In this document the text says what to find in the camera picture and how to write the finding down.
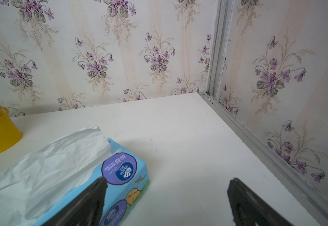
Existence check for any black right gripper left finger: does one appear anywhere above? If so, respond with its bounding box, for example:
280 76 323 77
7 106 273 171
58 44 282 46
44 177 108 226

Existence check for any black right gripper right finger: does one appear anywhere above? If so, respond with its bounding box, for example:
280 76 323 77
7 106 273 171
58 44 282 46
227 178 292 226

